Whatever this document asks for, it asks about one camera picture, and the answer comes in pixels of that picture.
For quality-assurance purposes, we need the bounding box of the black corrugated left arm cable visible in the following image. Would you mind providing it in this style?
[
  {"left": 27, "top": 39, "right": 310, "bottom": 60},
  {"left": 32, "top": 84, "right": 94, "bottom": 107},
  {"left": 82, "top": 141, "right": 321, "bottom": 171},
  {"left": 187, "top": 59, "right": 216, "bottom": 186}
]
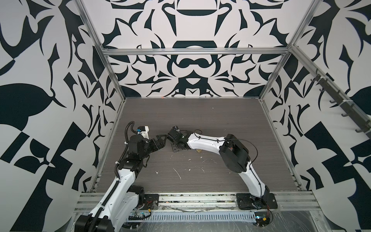
[{"left": 86, "top": 121, "right": 137, "bottom": 232}]

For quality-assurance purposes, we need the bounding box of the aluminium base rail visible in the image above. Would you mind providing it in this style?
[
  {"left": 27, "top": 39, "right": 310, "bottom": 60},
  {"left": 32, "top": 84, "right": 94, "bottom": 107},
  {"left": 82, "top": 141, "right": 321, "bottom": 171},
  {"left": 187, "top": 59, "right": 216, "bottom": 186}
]
[{"left": 74, "top": 191, "right": 320, "bottom": 213}]

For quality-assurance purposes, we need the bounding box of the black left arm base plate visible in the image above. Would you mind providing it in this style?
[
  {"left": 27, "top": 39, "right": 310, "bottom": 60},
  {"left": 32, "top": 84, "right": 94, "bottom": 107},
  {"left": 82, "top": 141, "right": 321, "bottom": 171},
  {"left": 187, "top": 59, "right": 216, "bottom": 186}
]
[{"left": 139, "top": 194, "right": 159, "bottom": 210}]

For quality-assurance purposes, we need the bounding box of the right circuit board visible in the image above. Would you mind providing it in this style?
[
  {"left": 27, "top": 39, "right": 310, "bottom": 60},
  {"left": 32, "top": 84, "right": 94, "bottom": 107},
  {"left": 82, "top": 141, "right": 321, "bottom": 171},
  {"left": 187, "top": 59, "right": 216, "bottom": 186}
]
[{"left": 254, "top": 210, "right": 273, "bottom": 227}]

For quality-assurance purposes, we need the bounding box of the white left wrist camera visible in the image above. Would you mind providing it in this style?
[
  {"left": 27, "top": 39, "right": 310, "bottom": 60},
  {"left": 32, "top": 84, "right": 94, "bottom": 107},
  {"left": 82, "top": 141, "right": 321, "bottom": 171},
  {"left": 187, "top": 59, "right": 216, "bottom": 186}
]
[{"left": 137, "top": 126, "right": 149, "bottom": 140}]

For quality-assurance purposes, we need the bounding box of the circuit board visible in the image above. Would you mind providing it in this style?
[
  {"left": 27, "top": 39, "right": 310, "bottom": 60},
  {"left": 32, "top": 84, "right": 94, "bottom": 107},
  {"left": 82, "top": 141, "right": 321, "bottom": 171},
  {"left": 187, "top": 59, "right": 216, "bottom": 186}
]
[
  {"left": 128, "top": 211, "right": 152, "bottom": 220},
  {"left": 254, "top": 210, "right": 273, "bottom": 227}
]

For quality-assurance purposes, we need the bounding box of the aluminium frame corner post left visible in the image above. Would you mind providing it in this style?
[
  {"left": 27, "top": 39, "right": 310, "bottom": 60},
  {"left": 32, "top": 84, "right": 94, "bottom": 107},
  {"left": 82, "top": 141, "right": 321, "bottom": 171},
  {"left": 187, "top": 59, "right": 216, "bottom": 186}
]
[{"left": 74, "top": 0, "right": 126, "bottom": 102}]

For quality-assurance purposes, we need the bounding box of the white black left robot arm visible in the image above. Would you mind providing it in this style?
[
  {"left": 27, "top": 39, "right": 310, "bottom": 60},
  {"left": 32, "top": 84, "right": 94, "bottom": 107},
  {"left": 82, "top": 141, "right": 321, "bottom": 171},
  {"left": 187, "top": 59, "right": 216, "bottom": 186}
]
[{"left": 74, "top": 133, "right": 167, "bottom": 232}]

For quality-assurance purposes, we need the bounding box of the left circuit board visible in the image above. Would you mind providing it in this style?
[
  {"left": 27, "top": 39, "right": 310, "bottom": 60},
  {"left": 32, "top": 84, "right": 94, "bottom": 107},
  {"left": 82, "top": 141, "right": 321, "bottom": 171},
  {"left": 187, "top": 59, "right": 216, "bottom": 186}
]
[{"left": 128, "top": 211, "right": 152, "bottom": 220}]

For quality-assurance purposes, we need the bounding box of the white slotted cable duct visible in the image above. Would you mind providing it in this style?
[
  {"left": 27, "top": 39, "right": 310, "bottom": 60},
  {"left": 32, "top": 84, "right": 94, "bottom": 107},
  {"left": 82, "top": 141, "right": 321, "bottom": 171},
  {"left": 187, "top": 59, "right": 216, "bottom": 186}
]
[{"left": 127, "top": 212, "right": 256, "bottom": 223}]

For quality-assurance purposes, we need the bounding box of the black hook rack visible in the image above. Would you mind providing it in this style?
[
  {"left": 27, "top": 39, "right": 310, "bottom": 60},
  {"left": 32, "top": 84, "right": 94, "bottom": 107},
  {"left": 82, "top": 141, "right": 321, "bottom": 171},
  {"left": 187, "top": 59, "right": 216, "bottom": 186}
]
[{"left": 311, "top": 68, "right": 371, "bottom": 140}]

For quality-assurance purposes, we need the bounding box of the aluminium frame horizontal bar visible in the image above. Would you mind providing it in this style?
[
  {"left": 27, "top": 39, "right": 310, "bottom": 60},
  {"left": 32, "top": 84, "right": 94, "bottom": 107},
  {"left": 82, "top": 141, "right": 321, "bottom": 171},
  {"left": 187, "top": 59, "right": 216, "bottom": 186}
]
[{"left": 102, "top": 47, "right": 288, "bottom": 56}]

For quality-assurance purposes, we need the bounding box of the aluminium frame corner post right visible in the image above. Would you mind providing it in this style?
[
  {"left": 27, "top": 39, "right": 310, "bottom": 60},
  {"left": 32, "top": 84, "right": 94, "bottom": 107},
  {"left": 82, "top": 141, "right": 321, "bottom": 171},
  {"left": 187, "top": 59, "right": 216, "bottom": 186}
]
[{"left": 259, "top": 0, "right": 322, "bottom": 102}]

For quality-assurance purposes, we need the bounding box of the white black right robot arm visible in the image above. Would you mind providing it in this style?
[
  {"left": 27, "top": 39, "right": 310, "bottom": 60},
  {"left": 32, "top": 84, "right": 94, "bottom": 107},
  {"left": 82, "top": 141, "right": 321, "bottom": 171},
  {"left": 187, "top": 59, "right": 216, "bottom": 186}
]
[{"left": 167, "top": 126, "right": 270, "bottom": 204}]

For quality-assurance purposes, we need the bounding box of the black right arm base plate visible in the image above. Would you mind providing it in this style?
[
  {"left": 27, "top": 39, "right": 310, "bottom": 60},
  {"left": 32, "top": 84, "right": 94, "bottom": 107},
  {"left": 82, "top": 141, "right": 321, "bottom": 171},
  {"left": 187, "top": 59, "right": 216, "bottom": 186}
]
[{"left": 236, "top": 193, "right": 278, "bottom": 210}]

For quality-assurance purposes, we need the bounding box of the aluminium frame corner post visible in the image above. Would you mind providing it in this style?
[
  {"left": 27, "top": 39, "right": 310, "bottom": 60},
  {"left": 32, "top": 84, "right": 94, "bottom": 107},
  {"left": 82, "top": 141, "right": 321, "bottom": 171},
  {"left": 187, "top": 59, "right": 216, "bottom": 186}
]
[
  {"left": 74, "top": 0, "right": 126, "bottom": 102},
  {"left": 259, "top": 0, "right": 322, "bottom": 102}
]

